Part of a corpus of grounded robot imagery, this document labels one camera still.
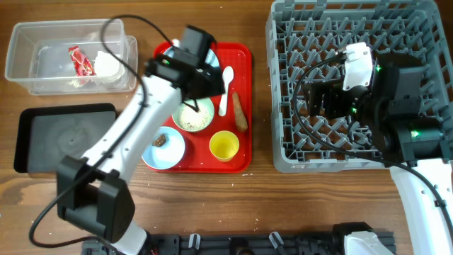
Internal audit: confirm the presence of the brown food chunk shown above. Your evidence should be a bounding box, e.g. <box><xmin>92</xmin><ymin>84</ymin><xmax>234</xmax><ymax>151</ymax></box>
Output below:
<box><xmin>152</xmin><ymin>134</ymin><xmax>167</xmax><ymax>147</ymax></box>

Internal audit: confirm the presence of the white rice pile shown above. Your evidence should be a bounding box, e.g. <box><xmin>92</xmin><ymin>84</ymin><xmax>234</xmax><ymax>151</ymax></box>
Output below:
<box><xmin>176</xmin><ymin>105</ymin><xmax>211</xmax><ymax>132</ymax></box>

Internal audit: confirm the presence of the brown carrot-like food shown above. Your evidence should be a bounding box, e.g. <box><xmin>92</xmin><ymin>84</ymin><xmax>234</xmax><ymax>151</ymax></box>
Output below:
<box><xmin>232</xmin><ymin>92</ymin><xmax>248</xmax><ymax>132</ymax></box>

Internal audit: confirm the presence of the small light blue bowl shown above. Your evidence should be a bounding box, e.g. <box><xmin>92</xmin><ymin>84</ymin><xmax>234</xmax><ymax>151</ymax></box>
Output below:
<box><xmin>142</xmin><ymin>126</ymin><xmax>185</xmax><ymax>170</ymax></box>

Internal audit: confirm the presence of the large light blue plate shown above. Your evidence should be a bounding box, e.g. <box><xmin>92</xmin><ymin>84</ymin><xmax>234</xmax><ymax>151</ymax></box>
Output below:
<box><xmin>164</xmin><ymin>47</ymin><xmax>220</xmax><ymax>72</ymax></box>

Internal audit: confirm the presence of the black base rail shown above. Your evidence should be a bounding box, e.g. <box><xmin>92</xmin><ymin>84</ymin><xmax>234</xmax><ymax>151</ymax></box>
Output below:
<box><xmin>81</xmin><ymin>231</ymin><xmax>396</xmax><ymax>255</ymax></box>

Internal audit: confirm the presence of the white plastic spoon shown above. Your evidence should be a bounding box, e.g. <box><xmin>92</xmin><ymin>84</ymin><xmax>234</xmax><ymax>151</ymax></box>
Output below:
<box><xmin>218</xmin><ymin>66</ymin><xmax>234</xmax><ymax>117</ymax></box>

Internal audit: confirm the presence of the white tissue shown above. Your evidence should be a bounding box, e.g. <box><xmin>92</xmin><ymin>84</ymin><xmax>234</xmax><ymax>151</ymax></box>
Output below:
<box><xmin>94</xmin><ymin>51</ymin><xmax>125</xmax><ymax>84</ymax></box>

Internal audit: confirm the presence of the mint green bowl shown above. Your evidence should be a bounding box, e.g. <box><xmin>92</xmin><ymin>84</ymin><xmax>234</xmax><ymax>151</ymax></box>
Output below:
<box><xmin>172</xmin><ymin>98</ymin><xmax>215</xmax><ymax>132</ymax></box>

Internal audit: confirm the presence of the grey dishwasher rack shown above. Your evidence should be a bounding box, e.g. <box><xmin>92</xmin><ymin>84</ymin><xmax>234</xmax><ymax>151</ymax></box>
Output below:
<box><xmin>265</xmin><ymin>1</ymin><xmax>452</xmax><ymax>173</ymax></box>

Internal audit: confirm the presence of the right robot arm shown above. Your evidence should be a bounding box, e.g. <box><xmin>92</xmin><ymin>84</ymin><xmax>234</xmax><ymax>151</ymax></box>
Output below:
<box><xmin>294</xmin><ymin>52</ymin><xmax>452</xmax><ymax>254</ymax></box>

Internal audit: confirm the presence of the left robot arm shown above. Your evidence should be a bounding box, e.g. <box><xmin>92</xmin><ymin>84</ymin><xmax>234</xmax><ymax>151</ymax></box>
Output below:
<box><xmin>57</xmin><ymin>25</ymin><xmax>224</xmax><ymax>254</ymax></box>

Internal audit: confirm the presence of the clear plastic bin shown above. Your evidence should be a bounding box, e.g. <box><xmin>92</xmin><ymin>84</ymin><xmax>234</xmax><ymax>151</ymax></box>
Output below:
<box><xmin>5</xmin><ymin>19</ymin><xmax>138</xmax><ymax>95</ymax></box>

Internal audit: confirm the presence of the red serving tray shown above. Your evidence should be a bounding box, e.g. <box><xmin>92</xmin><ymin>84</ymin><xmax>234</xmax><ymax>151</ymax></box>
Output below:
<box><xmin>150</xmin><ymin>42</ymin><xmax>253</xmax><ymax>174</ymax></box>

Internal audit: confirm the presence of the yellow plastic cup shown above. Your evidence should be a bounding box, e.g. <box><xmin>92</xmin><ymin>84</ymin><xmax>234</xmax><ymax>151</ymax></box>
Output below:
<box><xmin>209</xmin><ymin>130</ymin><xmax>240</xmax><ymax>162</ymax></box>

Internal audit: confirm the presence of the red snack wrapper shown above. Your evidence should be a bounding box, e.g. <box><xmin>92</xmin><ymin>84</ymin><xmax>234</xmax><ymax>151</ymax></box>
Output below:
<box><xmin>68</xmin><ymin>46</ymin><xmax>96</xmax><ymax>77</ymax></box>

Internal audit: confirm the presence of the black waste tray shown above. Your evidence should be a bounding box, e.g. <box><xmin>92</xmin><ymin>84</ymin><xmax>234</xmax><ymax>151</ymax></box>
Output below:
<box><xmin>13</xmin><ymin>103</ymin><xmax>116</xmax><ymax>174</ymax></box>

